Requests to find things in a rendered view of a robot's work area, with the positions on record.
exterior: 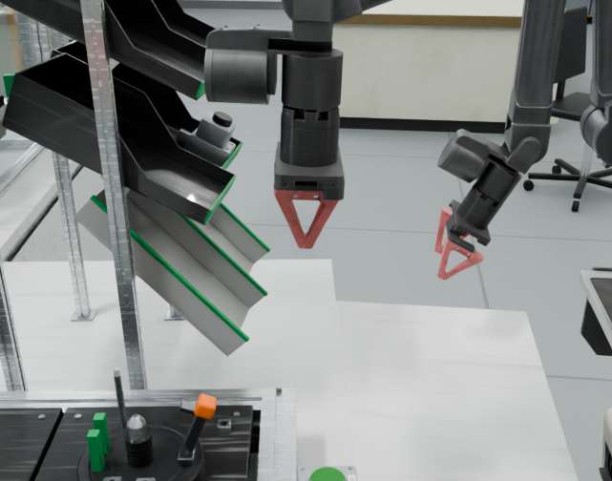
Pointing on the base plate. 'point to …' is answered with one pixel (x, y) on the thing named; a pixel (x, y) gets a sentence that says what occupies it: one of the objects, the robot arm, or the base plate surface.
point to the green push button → (327, 474)
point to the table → (448, 395)
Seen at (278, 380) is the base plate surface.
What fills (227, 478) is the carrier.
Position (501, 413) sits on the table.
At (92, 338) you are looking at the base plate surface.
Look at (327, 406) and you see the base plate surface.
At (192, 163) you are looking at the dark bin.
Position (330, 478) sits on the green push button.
